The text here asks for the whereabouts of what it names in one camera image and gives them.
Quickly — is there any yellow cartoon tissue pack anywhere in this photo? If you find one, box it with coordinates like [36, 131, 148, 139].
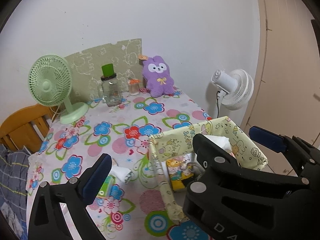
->
[165, 154, 195, 192]

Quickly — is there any green orange tissue pack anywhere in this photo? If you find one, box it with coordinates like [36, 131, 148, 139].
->
[97, 176, 116, 198]

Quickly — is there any white cloth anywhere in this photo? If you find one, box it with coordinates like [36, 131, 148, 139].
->
[110, 165, 133, 184]

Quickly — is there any beige door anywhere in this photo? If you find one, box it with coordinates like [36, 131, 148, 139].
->
[238, 0, 320, 178]

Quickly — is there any yellow patterned storage box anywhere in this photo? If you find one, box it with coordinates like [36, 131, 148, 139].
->
[149, 116, 268, 224]

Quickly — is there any grey plaid pillow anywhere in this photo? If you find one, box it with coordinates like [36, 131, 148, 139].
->
[0, 144, 30, 239]

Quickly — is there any white standing fan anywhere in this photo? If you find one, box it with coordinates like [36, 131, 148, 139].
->
[211, 69, 254, 116]

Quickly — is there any floral tablecloth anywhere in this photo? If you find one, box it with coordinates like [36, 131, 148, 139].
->
[26, 89, 210, 239]

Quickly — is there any wooden bed headboard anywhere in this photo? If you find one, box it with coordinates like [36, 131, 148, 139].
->
[1, 104, 57, 153]

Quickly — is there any purple plush bunny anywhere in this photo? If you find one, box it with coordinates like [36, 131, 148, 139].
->
[142, 56, 175, 98]

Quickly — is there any cotton swab container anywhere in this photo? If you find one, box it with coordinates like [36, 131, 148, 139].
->
[127, 77, 140, 96]

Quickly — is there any glass mason jar mug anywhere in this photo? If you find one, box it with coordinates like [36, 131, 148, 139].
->
[98, 73, 122, 107]

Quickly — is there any green cup on jar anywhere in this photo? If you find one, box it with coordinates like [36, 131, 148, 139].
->
[101, 63, 115, 77]

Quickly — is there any green desk fan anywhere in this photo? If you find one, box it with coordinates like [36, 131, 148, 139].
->
[28, 55, 89, 125]

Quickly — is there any green patterned board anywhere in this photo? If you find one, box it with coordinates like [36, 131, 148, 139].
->
[65, 38, 143, 103]

